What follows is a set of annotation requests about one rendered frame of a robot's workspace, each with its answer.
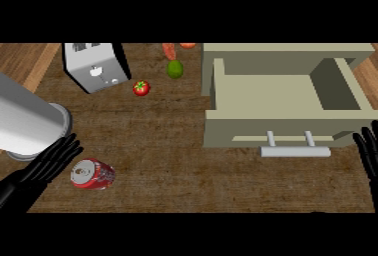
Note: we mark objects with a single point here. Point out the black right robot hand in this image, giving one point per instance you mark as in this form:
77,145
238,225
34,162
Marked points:
369,150

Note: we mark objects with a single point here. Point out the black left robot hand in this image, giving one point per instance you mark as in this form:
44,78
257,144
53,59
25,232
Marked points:
34,180

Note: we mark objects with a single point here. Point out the red soda can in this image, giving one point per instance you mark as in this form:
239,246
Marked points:
96,175

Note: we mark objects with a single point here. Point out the olive open drawer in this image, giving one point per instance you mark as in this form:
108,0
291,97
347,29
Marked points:
267,91

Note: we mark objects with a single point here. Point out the olive drawer front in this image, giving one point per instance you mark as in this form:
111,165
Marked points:
236,128

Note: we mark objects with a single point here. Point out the large silver cylinder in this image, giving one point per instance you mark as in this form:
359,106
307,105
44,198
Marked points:
24,116

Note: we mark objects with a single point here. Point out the silver toaster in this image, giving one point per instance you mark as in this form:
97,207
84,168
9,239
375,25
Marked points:
93,71

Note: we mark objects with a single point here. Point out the olive cabinet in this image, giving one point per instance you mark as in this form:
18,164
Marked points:
275,53

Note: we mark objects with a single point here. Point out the red tomato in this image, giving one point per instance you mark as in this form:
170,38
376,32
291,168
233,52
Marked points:
140,88

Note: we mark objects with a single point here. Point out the green avocado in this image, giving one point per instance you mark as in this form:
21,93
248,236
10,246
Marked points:
174,69

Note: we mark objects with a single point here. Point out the orange carrot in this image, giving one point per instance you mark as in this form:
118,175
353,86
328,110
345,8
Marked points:
168,50

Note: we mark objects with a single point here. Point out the small orange vegetable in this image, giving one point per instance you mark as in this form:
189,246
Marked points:
187,45

